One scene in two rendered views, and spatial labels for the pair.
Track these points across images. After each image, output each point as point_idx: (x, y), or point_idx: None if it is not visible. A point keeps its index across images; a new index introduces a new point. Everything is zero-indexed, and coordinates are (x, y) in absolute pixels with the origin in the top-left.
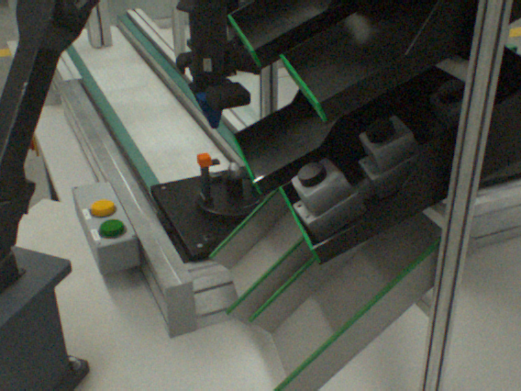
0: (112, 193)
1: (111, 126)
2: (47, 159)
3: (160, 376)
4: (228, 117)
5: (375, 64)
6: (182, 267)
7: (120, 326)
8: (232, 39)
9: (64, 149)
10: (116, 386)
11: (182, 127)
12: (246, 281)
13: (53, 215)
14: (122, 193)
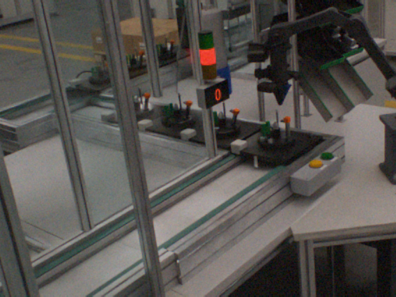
0: (300, 169)
1: (224, 208)
2: (249, 256)
3: (363, 156)
4: (186, 176)
5: (340, 3)
6: (329, 139)
7: (352, 171)
8: (259, 70)
9: (230, 258)
10: (378, 160)
11: (188, 203)
12: (332, 113)
13: (304, 222)
14: (296, 167)
